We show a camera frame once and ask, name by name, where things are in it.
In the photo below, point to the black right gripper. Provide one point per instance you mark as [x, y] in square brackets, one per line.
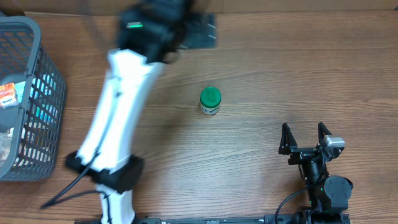
[300, 153]

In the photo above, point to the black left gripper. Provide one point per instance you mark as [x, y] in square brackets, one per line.
[196, 28]

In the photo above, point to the green lid jar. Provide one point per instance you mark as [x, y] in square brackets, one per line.
[210, 100]

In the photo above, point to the teal gum packet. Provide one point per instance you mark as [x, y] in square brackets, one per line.
[45, 90]

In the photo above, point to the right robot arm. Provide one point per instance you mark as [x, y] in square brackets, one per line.
[328, 194]

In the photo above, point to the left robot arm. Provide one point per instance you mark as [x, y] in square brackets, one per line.
[149, 33]

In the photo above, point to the grey plastic shopping basket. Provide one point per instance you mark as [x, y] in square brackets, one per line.
[31, 118]

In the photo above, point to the orange snack packet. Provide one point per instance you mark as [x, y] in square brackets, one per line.
[7, 95]

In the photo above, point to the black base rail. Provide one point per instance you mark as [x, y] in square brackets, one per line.
[267, 219]

